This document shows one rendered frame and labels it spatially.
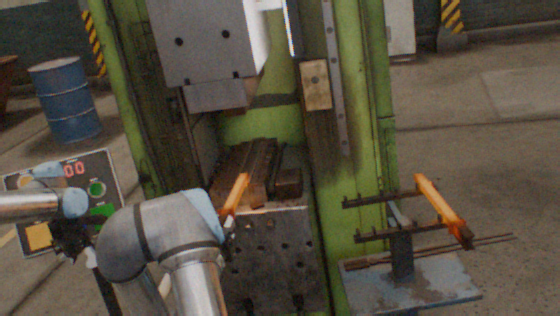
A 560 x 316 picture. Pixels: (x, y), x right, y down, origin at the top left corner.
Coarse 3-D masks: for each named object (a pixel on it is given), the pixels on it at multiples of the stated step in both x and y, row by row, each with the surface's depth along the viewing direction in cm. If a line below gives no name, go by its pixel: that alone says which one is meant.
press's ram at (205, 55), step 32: (160, 0) 153; (192, 0) 152; (224, 0) 151; (256, 0) 173; (160, 32) 157; (192, 32) 156; (224, 32) 156; (256, 32) 166; (192, 64) 160; (224, 64) 160; (256, 64) 160
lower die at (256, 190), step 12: (240, 144) 214; (264, 144) 208; (276, 144) 210; (228, 156) 206; (240, 156) 201; (228, 168) 195; (240, 168) 190; (252, 168) 186; (228, 180) 182; (252, 180) 178; (264, 180) 177; (216, 192) 179; (228, 192) 178; (252, 192) 177; (264, 192) 177; (216, 204) 181; (240, 204) 180
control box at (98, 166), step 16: (64, 160) 169; (80, 160) 170; (96, 160) 171; (112, 160) 175; (16, 176) 165; (32, 176) 166; (80, 176) 169; (96, 176) 170; (112, 176) 171; (112, 192) 170; (16, 224) 163; (32, 224) 163; (32, 256) 162
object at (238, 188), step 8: (240, 176) 178; (248, 176) 181; (240, 184) 171; (232, 192) 165; (240, 192) 167; (232, 200) 159; (224, 208) 154; (232, 208) 152; (224, 216) 148; (232, 216) 152; (224, 224) 144
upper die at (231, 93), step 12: (192, 84) 163; (204, 84) 163; (216, 84) 162; (228, 84) 162; (240, 84) 162; (252, 84) 175; (192, 96) 165; (204, 96) 164; (216, 96) 164; (228, 96) 164; (240, 96) 163; (192, 108) 167; (204, 108) 166; (216, 108) 166; (228, 108) 165
